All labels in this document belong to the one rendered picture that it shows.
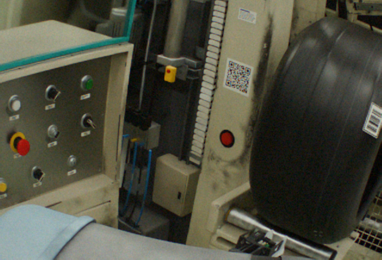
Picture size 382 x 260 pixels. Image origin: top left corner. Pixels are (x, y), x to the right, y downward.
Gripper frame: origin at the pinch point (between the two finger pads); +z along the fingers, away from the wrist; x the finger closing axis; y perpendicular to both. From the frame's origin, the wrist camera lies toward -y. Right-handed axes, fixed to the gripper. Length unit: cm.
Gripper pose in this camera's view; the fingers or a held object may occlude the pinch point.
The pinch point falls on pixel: (277, 247)
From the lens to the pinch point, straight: 97.5
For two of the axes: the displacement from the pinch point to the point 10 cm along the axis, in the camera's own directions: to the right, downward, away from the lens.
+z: 6.0, -1.0, 8.0
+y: 2.2, -9.3, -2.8
